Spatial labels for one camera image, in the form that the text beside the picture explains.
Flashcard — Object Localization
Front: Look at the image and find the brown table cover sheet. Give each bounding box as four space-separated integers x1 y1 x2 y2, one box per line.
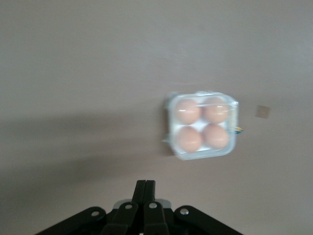
0 0 313 235

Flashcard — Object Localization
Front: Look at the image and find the clear plastic egg box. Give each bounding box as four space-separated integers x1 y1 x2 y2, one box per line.
161 91 245 162

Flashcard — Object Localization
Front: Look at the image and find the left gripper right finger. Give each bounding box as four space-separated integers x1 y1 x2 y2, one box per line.
143 180 170 235

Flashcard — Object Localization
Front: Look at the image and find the small brown tape square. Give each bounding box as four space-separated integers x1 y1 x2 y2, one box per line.
254 105 270 119

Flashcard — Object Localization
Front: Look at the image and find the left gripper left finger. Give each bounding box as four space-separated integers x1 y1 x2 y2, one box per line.
101 180 147 235

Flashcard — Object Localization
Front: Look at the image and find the brown egg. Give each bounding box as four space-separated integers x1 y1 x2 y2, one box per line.
202 123 230 150
175 125 202 153
202 97 230 124
175 98 201 125

